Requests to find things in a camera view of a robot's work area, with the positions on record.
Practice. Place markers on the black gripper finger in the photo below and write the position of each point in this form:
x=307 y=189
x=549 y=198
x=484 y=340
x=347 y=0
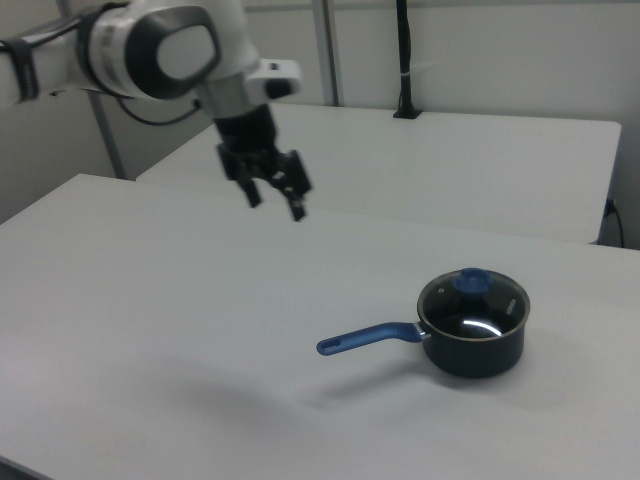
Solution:
x=299 y=186
x=252 y=196

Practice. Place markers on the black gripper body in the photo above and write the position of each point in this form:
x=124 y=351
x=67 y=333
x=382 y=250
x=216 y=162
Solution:
x=247 y=132

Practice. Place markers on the glass lid with blue knob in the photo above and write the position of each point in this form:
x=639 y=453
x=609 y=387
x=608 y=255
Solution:
x=472 y=284

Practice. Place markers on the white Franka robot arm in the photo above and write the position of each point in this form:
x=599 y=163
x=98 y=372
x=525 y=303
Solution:
x=90 y=55

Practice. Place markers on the white table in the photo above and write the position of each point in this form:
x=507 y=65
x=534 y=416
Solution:
x=425 y=165

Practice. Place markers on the white zip tie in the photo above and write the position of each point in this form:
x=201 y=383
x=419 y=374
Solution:
x=414 y=71

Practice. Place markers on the black clamped pole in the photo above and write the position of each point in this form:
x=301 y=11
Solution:
x=405 y=50

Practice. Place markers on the grey vertical frame post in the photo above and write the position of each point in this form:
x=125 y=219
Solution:
x=111 y=145

